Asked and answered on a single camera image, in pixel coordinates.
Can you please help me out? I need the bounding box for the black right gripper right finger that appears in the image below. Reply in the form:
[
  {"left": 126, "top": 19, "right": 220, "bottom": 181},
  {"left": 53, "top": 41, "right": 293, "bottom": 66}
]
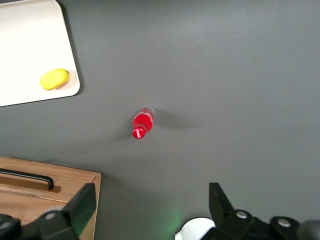
[{"left": 201, "top": 182, "right": 256, "bottom": 240}]

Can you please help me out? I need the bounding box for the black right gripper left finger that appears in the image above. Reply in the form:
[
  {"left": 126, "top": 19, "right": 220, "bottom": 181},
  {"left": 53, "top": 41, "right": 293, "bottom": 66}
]
[{"left": 21, "top": 182, "right": 97, "bottom": 240}]

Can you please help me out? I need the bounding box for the red coke bottle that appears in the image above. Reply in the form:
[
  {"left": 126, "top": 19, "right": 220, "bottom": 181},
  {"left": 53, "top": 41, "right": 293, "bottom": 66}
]
[{"left": 131, "top": 106, "right": 155, "bottom": 140}]

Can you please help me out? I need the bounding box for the white plastic tray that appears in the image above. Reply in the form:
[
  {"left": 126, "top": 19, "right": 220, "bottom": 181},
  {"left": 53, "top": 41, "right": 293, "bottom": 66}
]
[{"left": 0, "top": 0, "right": 81, "bottom": 108}]

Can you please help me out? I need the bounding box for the white round object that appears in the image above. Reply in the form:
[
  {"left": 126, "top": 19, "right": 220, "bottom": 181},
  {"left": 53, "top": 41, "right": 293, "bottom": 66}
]
[{"left": 174, "top": 217, "right": 216, "bottom": 240}]

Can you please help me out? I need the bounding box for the light wooden box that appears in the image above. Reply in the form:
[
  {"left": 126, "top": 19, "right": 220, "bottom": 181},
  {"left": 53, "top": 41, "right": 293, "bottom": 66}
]
[{"left": 0, "top": 156, "right": 102, "bottom": 240}]

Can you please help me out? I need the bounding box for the yellow toy lemon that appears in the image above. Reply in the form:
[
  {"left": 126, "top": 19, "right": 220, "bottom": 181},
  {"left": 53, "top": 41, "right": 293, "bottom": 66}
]
[{"left": 39, "top": 68, "right": 70, "bottom": 91}]

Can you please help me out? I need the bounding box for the black metal box handle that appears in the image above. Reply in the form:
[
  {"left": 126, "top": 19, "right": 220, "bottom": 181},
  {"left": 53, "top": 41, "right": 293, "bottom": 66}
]
[{"left": 0, "top": 168, "right": 55, "bottom": 191}]

